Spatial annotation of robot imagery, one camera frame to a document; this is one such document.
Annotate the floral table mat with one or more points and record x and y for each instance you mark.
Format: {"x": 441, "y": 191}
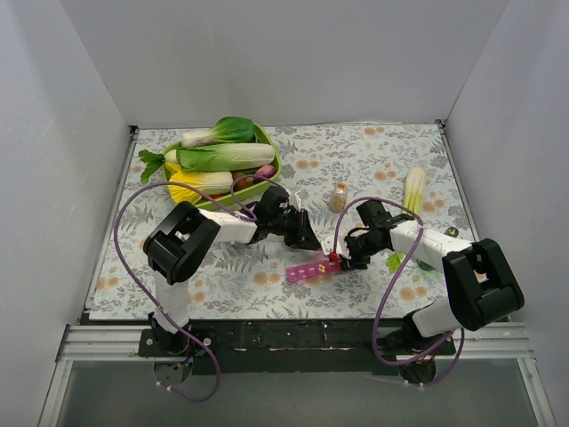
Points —
{"x": 238, "y": 281}

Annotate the napa cabbage toy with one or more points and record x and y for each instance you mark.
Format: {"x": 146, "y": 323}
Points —
{"x": 225, "y": 157}

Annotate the bok choy toy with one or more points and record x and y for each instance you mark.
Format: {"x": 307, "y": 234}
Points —
{"x": 226, "y": 130}

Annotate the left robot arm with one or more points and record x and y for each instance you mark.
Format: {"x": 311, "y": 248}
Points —
{"x": 179, "y": 244}

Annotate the green glass bottle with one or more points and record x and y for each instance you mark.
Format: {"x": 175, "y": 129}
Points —
{"x": 450, "y": 232}

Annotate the celery stalk toy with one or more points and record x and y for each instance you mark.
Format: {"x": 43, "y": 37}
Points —
{"x": 414, "y": 187}

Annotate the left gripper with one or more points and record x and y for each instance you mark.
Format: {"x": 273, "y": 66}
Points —
{"x": 293, "y": 226}

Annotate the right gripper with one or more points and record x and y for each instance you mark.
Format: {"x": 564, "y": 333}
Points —
{"x": 356, "y": 251}

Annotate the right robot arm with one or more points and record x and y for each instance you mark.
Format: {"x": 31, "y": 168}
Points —
{"x": 481, "y": 287}

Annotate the purple onion toy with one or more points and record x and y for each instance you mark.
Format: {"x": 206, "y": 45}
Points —
{"x": 266, "y": 171}

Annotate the yellow cabbage toy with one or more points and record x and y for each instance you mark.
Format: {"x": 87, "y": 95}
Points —
{"x": 210, "y": 183}

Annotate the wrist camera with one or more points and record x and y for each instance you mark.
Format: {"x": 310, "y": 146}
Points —
{"x": 333, "y": 247}
{"x": 298, "y": 199}

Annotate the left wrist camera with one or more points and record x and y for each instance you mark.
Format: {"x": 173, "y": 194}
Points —
{"x": 298, "y": 199}

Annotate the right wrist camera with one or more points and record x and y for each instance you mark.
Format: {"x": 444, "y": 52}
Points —
{"x": 333, "y": 247}

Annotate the white radish with leaves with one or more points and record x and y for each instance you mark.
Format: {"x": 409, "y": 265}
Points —
{"x": 154, "y": 161}

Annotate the pink weekly pill organizer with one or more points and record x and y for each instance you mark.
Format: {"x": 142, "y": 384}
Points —
{"x": 320, "y": 267}

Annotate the green plastic basket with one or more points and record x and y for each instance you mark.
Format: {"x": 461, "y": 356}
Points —
{"x": 260, "y": 184}

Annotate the clear pill jar gold lid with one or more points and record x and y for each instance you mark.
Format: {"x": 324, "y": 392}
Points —
{"x": 338, "y": 198}

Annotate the black base frame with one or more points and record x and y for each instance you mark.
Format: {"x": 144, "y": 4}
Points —
{"x": 290, "y": 346}

